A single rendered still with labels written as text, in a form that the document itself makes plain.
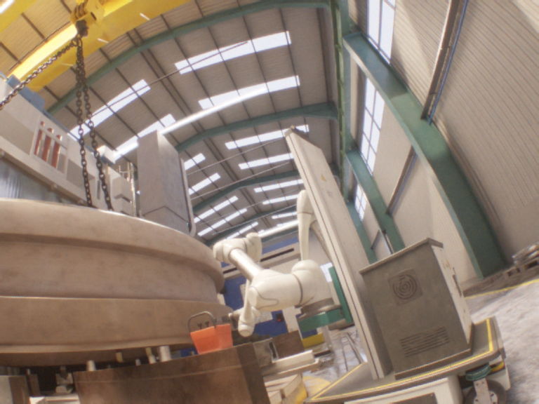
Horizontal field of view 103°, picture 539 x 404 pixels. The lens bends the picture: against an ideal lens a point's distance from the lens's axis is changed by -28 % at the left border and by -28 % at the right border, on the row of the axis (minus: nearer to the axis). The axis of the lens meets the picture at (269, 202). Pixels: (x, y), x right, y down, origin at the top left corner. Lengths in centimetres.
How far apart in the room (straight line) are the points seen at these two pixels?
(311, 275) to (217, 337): 57
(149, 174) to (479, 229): 945
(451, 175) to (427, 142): 144
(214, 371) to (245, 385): 20
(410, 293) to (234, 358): 86
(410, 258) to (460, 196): 892
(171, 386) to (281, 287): 96
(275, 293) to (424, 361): 71
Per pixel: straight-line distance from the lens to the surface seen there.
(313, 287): 141
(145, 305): 209
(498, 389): 137
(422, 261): 126
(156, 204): 688
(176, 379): 186
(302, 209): 204
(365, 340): 149
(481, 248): 989
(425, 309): 128
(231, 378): 155
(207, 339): 162
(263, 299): 132
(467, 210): 1006
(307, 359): 268
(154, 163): 748
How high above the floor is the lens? 68
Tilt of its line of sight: 25 degrees up
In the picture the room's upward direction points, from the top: 18 degrees counter-clockwise
